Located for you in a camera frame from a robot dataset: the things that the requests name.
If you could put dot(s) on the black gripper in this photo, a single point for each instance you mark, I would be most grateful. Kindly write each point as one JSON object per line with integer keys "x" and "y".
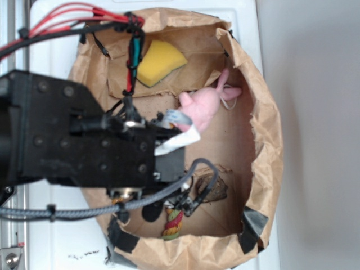
{"x": 169, "y": 156}

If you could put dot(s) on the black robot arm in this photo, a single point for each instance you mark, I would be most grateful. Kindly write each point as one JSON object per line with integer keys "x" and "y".
{"x": 55, "y": 130}

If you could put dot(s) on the dark brown rock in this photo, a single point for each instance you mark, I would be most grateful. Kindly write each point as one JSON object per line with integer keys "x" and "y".
{"x": 218, "y": 190}

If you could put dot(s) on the pink plush bunny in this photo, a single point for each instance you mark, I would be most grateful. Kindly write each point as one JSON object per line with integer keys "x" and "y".
{"x": 202, "y": 105}

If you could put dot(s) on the brown paper bag box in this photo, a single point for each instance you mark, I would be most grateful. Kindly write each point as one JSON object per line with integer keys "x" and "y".
{"x": 244, "y": 143}

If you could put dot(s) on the yellow green sponge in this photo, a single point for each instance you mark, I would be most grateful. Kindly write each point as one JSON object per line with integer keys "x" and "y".
{"x": 159, "y": 61}

